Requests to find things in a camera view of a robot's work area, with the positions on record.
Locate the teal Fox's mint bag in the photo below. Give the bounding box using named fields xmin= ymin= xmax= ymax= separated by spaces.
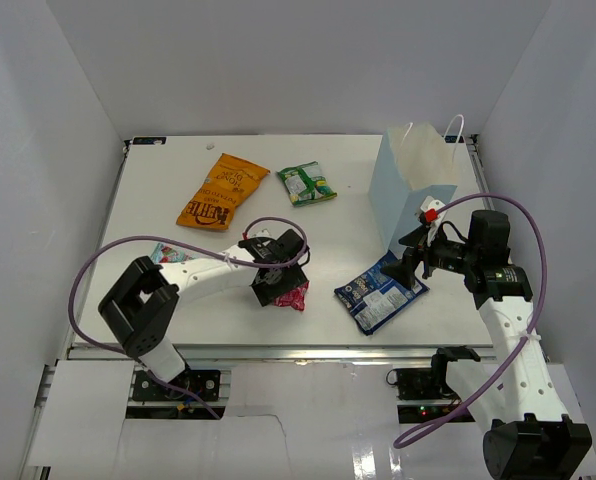
xmin=149 ymin=242 xmax=194 ymax=264

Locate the orange potato chips bag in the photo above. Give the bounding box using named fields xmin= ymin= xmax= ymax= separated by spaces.
xmin=176 ymin=153 xmax=270 ymax=231

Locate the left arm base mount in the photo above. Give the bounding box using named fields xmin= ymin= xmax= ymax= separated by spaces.
xmin=131 ymin=370 xmax=221 ymax=402

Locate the white front cardboard panel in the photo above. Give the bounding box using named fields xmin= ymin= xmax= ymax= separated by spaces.
xmin=26 ymin=359 xmax=596 ymax=480

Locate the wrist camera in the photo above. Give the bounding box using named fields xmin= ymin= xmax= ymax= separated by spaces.
xmin=419 ymin=196 xmax=445 ymax=245
xmin=239 ymin=229 xmax=273 ymax=248

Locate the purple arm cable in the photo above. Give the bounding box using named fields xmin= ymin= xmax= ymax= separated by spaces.
xmin=67 ymin=215 xmax=310 ymax=421
xmin=392 ymin=193 xmax=547 ymax=450

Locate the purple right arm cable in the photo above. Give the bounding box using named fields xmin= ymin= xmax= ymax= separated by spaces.
xmin=392 ymin=193 xmax=547 ymax=450

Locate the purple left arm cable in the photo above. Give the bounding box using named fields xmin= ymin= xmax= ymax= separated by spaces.
xmin=67 ymin=215 xmax=310 ymax=421

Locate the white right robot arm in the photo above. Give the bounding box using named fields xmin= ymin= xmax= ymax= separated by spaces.
xmin=382 ymin=206 xmax=592 ymax=479

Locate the blue cookie bag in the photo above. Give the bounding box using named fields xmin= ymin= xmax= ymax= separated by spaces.
xmin=334 ymin=251 xmax=429 ymax=336

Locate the green snack bag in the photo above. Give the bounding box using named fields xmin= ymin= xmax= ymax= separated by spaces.
xmin=276 ymin=161 xmax=337 ymax=207

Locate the light blue paper bag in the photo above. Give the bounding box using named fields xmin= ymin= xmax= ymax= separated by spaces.
xmin=369 ymin=122 xmax=459 ymax=256

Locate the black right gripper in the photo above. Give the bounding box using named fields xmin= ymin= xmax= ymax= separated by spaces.
xmin=380 ymin=223 xmax=478 ymax=290

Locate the red candy packet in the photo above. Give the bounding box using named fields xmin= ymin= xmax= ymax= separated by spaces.
xmin=273 ymin=282 xmax=309 ymax=311

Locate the black label sticker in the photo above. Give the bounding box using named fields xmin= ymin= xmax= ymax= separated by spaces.
xmin=132 ymin=136 xmax=167 ymax=145

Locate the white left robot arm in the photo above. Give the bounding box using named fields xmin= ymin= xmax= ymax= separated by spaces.
xmin=98 ymin=229 xmax=307 ymax=399

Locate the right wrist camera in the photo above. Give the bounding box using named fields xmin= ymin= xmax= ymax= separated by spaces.
xmin=419 ymin=196 xmax=445 ymax=245

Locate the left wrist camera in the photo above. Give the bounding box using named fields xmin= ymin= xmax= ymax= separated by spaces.
xmin=239 ymin=229 xmax=273 ymax=248

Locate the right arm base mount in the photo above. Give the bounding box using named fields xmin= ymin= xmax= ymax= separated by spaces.
xmin=385 ymin=368 xmax=456 ymax=400

